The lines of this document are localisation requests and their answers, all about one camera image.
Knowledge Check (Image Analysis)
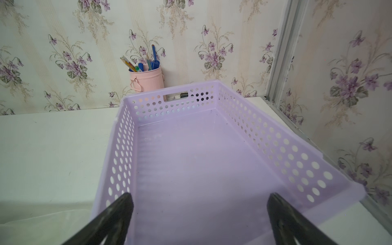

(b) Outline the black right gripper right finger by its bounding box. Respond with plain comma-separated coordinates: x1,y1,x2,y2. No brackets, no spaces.
267,193,336,245

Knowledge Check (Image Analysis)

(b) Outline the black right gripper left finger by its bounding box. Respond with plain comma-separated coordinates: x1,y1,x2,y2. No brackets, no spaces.
64,193,134,245

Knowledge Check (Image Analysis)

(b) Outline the purple perforated plastic basket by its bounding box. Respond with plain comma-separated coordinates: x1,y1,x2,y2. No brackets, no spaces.
92,81,365,245

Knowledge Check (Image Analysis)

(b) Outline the pink metal pen cup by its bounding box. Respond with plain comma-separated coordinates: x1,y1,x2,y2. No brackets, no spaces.
130,68,164,92

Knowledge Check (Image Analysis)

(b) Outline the blue pen in cup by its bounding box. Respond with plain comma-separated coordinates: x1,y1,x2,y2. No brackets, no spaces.
151,45,160,70

